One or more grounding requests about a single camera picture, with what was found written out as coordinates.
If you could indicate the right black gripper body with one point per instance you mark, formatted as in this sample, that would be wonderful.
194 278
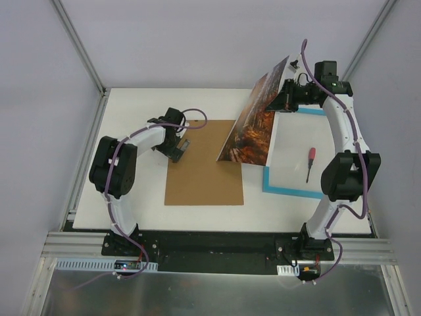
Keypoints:
286 95

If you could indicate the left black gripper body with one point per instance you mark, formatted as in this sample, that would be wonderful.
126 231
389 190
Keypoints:
175 151

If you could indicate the brown fibreboard frame backing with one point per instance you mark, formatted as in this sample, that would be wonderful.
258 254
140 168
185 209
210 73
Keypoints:
198 178

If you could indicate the forest photo print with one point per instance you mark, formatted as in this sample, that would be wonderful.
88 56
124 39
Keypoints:
249 139

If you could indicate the red handled screwdriver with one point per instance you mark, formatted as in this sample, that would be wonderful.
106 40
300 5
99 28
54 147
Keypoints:
311 157

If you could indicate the blue wooden picture frame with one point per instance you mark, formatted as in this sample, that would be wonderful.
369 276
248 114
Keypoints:
292 137

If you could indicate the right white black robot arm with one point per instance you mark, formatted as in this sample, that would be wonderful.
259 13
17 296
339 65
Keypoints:
347 178

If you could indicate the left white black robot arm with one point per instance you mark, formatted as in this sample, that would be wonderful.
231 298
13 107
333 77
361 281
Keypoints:
113 170

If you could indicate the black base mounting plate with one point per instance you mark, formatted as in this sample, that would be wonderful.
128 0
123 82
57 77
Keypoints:
243 253

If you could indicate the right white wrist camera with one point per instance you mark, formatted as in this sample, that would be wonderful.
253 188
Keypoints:
294 64

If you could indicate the left aluminium corner post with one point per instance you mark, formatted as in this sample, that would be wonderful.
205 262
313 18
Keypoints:
78 46

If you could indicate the aluminium corner post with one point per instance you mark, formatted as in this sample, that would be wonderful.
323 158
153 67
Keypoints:
374 29
78 46

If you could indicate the right aluminium corner post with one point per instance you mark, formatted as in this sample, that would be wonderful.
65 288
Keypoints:
374 29

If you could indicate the aluminium front rail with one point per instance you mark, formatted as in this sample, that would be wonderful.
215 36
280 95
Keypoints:
372 251

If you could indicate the left grey cable duct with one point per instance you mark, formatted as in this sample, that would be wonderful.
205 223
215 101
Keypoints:
105 265

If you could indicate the grey cable duct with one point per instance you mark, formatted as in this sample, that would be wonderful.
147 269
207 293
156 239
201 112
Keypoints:
288 270
105 265

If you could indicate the right grey cable duct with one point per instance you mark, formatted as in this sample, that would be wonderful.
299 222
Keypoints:
288 270

